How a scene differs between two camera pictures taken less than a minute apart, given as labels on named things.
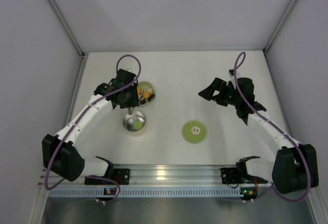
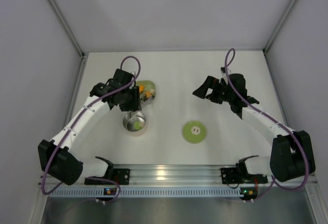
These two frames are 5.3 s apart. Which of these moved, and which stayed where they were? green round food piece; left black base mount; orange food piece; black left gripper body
Moved: orange food piece
Stayed: green round food piece; black left gripper body; left black base mount
